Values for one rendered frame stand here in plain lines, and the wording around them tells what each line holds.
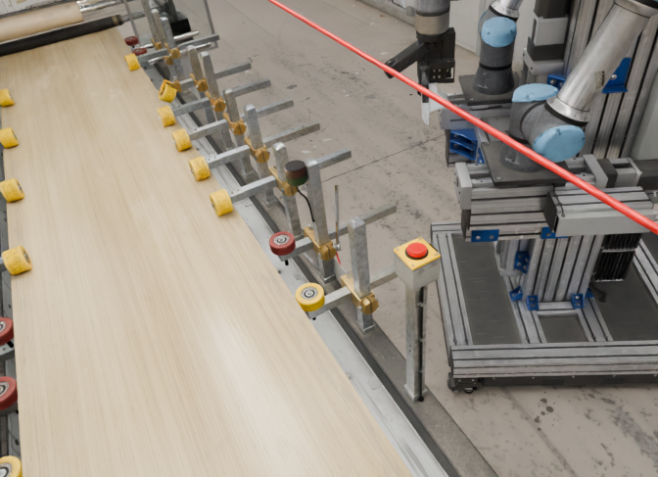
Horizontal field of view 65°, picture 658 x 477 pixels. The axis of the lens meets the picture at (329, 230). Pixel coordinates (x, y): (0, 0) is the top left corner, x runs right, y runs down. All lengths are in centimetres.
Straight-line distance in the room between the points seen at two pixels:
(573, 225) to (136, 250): 133
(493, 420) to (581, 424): 32
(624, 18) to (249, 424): 123
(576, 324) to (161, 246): 163
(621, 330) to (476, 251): 68
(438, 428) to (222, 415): 54
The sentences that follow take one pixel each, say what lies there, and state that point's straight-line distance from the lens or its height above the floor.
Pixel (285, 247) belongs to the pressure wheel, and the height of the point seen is 91.
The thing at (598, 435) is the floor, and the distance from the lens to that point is 234.
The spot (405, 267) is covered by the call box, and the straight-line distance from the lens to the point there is 107.
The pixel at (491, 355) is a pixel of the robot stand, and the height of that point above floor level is 23.
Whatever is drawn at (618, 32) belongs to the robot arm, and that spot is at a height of 147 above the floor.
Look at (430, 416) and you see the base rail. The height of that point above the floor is 70.
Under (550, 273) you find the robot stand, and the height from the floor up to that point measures 40.
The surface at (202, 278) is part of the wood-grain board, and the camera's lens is 158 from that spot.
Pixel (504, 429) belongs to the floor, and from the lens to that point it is 226.
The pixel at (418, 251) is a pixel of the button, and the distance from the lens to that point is 106.
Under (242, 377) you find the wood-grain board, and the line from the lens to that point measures 132.
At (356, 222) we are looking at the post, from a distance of 130.
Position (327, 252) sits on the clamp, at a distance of 162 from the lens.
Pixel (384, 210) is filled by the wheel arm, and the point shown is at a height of 86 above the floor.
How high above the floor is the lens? 196
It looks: 40 degrees down
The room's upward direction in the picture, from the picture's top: 8 degrees counter-clockwise
